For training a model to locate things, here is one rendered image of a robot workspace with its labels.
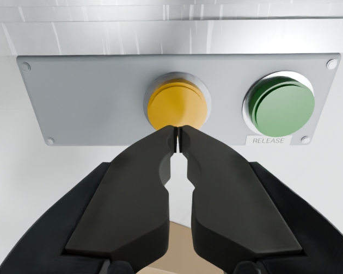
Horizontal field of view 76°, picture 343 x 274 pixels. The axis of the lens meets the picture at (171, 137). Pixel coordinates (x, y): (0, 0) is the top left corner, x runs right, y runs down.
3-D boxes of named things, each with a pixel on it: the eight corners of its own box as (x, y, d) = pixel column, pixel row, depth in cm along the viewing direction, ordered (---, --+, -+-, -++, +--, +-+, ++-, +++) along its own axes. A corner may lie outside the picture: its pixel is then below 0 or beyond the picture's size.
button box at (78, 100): (279, 114, 22) (312, 148, 17) (74, 116, 23) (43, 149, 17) (299, 40, 19) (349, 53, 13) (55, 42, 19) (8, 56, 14)
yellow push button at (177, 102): (202, 125, 17) (205, 138, 15) (151, 126, 17) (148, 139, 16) (206, 74, 15) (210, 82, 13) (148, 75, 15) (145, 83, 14)
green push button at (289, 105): (292, 125, 17) (305, 138, 15) (240, 125, 17) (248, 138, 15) (308, 73, 15) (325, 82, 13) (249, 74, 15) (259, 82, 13)
